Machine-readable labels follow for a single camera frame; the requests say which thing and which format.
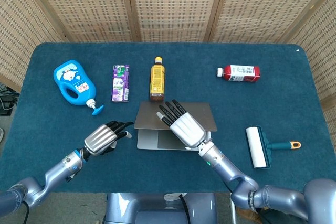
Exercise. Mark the silver laptop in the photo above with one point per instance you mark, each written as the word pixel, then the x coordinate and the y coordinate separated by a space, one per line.
pixel 181 127

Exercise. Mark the blue detergent pump bottle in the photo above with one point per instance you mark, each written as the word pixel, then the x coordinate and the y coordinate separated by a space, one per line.
pixel 74 85

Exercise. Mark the blue table mat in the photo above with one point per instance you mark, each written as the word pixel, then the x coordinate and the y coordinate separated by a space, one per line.
pixel 236 103

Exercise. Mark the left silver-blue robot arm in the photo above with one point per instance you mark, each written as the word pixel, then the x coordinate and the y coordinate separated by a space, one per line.
pixel 47 175

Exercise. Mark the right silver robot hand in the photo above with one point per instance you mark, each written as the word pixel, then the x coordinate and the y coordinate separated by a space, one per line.
pixel 181 124

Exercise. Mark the silver-blue robot torso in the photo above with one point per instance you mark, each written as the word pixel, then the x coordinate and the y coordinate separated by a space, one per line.
pixel 157 208

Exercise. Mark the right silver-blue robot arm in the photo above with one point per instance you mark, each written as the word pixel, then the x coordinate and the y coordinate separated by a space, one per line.
pixel 252 184

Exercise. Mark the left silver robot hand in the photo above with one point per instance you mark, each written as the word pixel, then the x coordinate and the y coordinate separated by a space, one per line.
pixel 103 138

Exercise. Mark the purple snack packet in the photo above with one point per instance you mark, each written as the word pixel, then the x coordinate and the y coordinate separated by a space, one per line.
pixel 120 83

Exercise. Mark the yellow-capped tea bottle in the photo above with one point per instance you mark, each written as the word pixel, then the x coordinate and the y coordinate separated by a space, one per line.
pixel 157 79

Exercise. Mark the red drink bottle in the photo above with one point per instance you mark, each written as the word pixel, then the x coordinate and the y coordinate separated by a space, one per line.
pixel 240 73

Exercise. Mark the teal lint roller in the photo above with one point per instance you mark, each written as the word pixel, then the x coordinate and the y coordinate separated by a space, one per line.
pixel 258 147

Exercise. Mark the brown shoe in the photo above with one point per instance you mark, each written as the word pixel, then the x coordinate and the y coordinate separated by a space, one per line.
pixel 246 214

